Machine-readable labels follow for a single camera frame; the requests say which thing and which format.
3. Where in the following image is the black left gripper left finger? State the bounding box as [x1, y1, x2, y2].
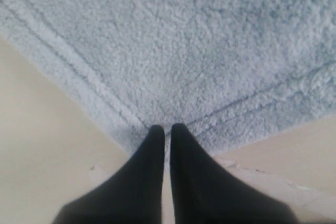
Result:
[53, 125, 165, 223]

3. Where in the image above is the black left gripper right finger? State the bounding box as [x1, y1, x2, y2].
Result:
[170, 123, 298, 223]

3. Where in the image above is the light blue fluffy towel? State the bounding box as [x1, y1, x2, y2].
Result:
[1, 0, 335, 154]

